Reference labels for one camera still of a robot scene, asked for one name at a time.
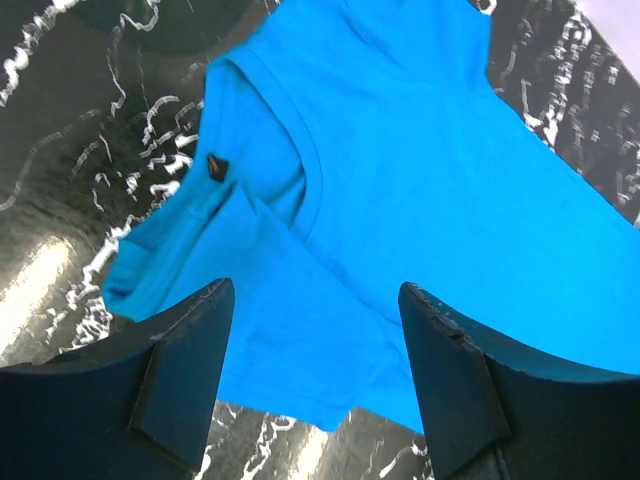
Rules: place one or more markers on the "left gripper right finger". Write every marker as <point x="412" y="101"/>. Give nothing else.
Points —
<point x="494" y="408"/>

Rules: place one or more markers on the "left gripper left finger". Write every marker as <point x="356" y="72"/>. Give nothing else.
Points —
<point x="135" y="405"/>

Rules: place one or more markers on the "blue t shirt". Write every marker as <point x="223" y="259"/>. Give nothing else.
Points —
<point x="348" y="147"/>

